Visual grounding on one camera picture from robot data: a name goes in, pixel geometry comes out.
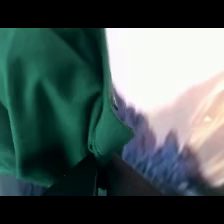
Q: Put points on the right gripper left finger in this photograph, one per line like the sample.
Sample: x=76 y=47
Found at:
x=78 y=181

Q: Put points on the green garment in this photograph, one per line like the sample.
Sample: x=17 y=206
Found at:
x=50 y=100

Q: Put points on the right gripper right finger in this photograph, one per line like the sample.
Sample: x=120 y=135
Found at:
x=128 y=181

